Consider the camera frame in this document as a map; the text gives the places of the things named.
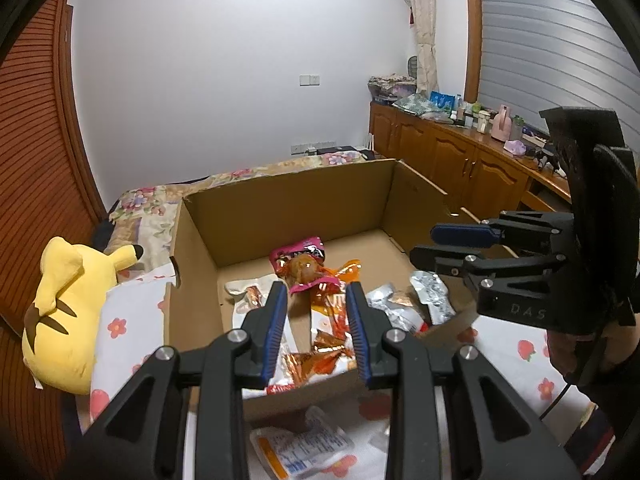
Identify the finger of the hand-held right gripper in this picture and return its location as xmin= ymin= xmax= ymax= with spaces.
xmin=410 ymin=245 xmax=571 ymax=286
xmin=431 ymin=210 xmax=576 ymax=251

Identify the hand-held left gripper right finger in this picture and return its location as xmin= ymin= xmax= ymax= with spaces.
xmin=346 ymin=281 xmax=583 ymax=480

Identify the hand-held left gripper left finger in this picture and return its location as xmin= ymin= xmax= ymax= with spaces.
xmin=65 ymin=282 xmax=290 ymax=480

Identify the silver packet with blue edge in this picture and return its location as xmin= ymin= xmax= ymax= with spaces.
xmin=409 ymin=270 xmax=457 ymax=326

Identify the orange snack packet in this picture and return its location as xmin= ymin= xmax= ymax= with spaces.
xmin=282 ymin=258 xmax=362 ymax=376

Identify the silver packet with red edge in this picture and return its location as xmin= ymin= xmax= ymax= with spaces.
xmin=365 ymin=285 xmax=431 ymax=336

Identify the white chicken wing snack packet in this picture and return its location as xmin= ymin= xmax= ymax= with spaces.
xmin=223 ymin=276 xmax=301 ymax=397

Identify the pink snack packet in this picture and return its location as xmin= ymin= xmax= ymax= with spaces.
xmin=268 ymin=235 xmax=328 ymax=296

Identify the brown cardboard box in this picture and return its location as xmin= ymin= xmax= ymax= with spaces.
xmin=162 ymin=157 xmax=483 ymax=423

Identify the white packet with orange label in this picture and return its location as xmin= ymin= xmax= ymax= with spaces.
xmin=250 ymin=405 xmax=355 ymax=480

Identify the person's right hand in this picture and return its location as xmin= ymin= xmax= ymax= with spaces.
xmin=545 ymin=310 xmax=640 ymax=386

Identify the wooden cabinet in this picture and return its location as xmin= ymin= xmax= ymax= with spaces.
xmin=369 ymin=101 xmax=573 ymax=221

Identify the row of small bottles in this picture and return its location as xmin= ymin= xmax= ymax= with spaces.
xmin=447 ymin=94 xmax=482 ymax=127

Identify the green patterned cloth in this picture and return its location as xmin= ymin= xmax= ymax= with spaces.
xmin=395 ymin=94 xmax=443 ymax=117

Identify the strawberry print bed sheet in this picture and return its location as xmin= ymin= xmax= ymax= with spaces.
xmin=90 ymin=265 xmax=601 ymax=480

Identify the floral cloth bag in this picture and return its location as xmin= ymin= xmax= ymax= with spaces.
xmin=367 ymin=74 xmax=418 ymax=106

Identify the floral quilt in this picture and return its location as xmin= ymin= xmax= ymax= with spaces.
xmin=107 ymin=150 xmax=386 ymax=256

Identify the beige curtain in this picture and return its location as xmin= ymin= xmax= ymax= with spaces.
xmin=400 ymin=0 xmax=440 ymax=96

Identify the grey window blind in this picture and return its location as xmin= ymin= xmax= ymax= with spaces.
xmin=475 ymin=0 xmax=640 ymax=151

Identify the yellow plush toy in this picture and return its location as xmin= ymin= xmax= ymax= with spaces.
xmin=21 ymin=236 xmax=145 ymax=395

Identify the wooden slatted wardrobe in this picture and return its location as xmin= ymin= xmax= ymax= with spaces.
xmin=0 ymin=0 xmax=108 ymax=461

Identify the black cable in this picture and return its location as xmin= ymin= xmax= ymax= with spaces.
xmin=537 ymin=330 xmax=601 ymax=418

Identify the wooden window frame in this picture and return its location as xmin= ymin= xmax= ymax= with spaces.
xmin=462 ymin=0 xmax=483 ymax=103

